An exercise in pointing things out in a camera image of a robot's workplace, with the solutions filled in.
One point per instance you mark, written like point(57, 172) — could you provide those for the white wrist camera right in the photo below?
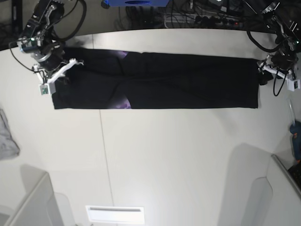
point(47, 88)

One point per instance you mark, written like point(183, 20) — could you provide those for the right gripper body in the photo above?
point(52, 65)

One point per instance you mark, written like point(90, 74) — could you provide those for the black keyboard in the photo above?
point(295, 172)

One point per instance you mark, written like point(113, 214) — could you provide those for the white power strip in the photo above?
point(190, 20)

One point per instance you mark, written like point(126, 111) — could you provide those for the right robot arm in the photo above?
point(40, 40)

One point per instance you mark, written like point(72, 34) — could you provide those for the grey cloth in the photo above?
point(8, 147)

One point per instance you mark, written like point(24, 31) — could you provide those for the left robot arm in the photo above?
point(283, 18)

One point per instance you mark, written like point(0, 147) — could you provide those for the black T-shirt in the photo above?
point(111, 79)

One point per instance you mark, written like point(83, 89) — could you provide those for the blue glue gun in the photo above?
point(295, 130)

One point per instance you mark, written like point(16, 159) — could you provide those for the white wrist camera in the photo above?
point(292, 85)
point(47, 88)

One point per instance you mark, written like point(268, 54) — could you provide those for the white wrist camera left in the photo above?
point(292, 85)

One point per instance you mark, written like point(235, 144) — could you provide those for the blue box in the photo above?
point(142, 3)

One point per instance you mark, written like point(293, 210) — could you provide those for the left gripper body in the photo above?
point(279, 65)

